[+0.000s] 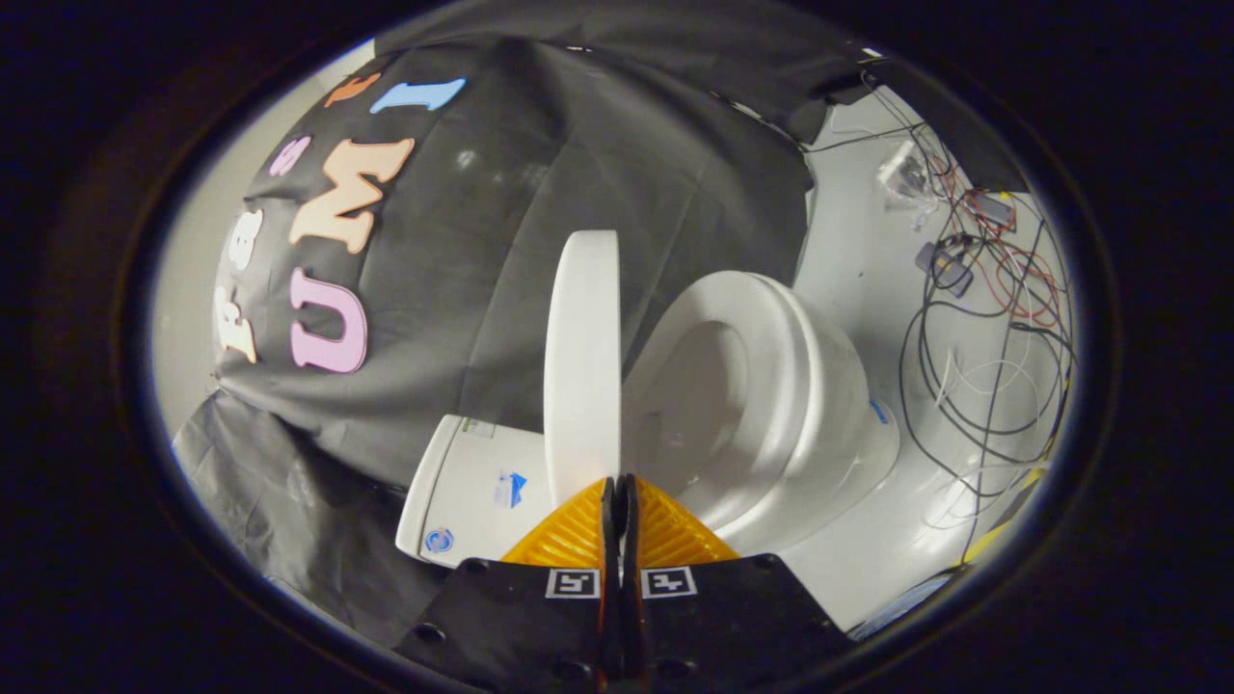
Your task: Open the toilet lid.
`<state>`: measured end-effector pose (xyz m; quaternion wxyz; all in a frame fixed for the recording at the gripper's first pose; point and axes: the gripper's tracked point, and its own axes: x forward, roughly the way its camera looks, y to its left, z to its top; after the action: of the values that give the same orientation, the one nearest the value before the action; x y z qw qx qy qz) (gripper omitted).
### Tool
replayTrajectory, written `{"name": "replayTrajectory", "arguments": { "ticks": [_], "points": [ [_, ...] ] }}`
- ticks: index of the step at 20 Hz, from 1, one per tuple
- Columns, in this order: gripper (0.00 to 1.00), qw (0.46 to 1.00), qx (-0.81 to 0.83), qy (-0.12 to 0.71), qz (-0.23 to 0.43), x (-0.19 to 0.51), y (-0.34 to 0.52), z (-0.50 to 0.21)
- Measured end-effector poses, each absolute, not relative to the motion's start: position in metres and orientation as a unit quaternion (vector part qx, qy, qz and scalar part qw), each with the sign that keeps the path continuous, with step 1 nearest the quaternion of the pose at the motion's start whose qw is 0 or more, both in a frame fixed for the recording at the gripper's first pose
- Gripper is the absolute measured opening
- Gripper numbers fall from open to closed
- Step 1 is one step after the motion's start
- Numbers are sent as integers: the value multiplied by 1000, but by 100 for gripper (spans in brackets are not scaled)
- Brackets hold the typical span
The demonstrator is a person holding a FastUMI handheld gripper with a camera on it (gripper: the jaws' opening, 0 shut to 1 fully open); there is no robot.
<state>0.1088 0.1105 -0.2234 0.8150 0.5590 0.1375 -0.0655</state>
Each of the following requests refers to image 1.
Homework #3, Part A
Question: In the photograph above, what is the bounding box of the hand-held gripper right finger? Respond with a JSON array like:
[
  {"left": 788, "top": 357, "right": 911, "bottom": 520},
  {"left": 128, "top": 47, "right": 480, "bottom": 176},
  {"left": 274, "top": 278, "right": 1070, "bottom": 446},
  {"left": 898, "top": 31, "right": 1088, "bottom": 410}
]
[{"left": 622, "top": 474, "right": 854, "bottom": 693}]

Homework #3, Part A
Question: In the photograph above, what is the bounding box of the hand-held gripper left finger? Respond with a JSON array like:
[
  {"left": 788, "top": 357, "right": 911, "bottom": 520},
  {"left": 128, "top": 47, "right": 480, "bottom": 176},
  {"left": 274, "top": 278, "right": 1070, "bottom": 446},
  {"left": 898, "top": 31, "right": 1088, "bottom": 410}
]
[{"left": 393, "top": 477, "right": 619, "bottom": 693}]

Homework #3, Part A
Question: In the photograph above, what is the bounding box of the white toilet lid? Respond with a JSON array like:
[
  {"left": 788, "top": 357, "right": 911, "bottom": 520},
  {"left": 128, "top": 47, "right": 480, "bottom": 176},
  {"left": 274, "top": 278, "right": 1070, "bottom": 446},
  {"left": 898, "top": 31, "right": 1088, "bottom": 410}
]
[{"left": 543, "top": 229, "right": 623, "bottom": 507}]

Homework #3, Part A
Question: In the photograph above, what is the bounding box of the white toilet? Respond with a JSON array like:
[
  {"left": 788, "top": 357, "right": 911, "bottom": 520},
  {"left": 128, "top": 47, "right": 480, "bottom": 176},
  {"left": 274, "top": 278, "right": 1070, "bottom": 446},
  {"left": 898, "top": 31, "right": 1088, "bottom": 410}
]
[{"left": 395, "top": 270, "right": 902, "bottom": 570}]

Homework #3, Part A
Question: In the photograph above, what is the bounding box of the white toilet seat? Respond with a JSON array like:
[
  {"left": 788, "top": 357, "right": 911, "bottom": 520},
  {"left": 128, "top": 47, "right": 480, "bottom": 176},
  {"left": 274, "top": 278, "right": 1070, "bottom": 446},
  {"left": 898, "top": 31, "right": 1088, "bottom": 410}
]
[{"left": 622, "top": 272, "right": 869, "bottom": 531}]

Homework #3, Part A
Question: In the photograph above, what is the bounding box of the small grey device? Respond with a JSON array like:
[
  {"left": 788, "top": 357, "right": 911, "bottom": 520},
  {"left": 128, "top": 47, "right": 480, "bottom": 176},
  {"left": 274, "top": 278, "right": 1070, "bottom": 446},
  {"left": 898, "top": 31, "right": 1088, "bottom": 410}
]
[{"left": 914, "top": 241, "right": 975, "bottom": 298}]

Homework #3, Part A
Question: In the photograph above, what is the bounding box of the black backdrop cloth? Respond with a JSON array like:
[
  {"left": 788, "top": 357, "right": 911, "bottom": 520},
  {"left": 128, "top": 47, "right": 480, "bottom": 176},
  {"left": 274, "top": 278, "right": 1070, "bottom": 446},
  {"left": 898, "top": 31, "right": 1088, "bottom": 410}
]
[{"left": 174, "top": 0, "right": 1023, "bottom": 647}]

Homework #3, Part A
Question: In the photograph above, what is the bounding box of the clear plastic bag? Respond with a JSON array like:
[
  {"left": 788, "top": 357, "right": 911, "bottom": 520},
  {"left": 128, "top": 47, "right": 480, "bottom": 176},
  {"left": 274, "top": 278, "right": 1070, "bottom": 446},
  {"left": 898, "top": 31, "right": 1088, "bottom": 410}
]
[{"left": 875, "top": 143, "right": 934, "bottom": 208}]

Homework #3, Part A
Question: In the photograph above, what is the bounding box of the small dark module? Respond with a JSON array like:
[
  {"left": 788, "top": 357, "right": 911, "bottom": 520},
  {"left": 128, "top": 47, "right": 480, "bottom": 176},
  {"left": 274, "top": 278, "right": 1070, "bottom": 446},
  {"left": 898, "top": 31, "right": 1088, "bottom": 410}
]
[{"left": 969, "top": 188, "right": 1015, "bottom": 232}]

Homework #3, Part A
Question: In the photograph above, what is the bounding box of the tangle of black cables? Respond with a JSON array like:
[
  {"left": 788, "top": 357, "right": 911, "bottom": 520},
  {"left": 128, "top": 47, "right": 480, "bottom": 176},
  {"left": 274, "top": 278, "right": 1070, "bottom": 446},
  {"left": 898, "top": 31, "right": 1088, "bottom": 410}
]
[{"left": 897, "top": 87, "right": 1076, "bottom": 541}]

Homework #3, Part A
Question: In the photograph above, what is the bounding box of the red wire coil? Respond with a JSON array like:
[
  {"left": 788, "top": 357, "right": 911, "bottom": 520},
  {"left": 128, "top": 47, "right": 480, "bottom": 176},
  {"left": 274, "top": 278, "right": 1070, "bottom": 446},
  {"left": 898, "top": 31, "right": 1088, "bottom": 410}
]
[{"left": 930, "top": 154, "right": 1061, "bottom": 329}]

